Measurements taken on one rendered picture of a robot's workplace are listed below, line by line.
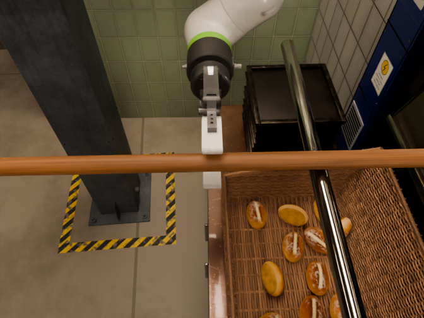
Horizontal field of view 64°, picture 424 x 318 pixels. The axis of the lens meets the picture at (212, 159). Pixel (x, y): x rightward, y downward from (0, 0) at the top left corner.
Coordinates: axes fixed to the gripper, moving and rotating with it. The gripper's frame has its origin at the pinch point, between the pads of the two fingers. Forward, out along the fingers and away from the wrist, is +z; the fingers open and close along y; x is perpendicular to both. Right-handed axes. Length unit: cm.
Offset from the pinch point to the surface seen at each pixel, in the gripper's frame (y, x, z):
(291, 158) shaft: -0.8, -12.4, 0.7
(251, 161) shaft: -0.6, -6.1, 1.0
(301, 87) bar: 2.3, -18.1, -19.1
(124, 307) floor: 120, 39, -6
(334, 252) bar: 2.6, -16.9, 14.5
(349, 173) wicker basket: 47, -45, -28
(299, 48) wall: 68, -50, -123
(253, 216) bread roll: 56, -14, -18
